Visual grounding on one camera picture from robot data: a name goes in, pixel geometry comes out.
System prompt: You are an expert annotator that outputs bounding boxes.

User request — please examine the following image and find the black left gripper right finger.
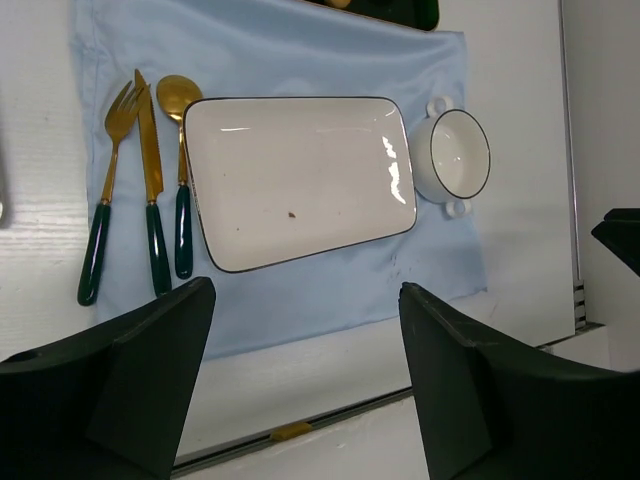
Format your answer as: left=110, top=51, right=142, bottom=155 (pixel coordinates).
left=399, top=283, right=639, bottom=479

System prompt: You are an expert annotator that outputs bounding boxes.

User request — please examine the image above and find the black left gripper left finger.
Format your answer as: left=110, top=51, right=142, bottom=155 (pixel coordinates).
left=1, top=277, right=216, bottom=479

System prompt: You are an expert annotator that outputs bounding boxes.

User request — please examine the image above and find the right robot gripper part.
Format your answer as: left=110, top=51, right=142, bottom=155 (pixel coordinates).
left=591, top=208, right=640, bottom=276

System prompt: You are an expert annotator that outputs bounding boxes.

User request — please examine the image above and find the white rectangular plate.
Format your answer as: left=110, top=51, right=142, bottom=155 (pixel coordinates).
left=184, top=97, right=417, bottom=273

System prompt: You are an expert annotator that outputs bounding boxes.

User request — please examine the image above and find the dark green tray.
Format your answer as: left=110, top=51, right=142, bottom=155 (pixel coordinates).
left=310, top=0, right=440, bottom=31

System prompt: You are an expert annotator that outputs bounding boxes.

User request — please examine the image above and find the gold knife green handle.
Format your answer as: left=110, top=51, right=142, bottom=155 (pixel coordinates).
left=134, top=69, right=172, bottom=296

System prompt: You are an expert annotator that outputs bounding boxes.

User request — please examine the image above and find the white bowl with handles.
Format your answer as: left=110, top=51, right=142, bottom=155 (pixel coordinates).
left=408, top=95, right=491, bottom=219

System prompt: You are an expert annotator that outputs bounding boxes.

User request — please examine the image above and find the gold fork green handle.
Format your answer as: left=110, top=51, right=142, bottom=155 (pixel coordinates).
left=76, top=80, right=144, bottom=306

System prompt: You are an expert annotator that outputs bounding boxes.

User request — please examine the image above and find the gold spoon green handle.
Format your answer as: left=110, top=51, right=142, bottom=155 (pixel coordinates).
left=156, top=74, right=203, bottom=280

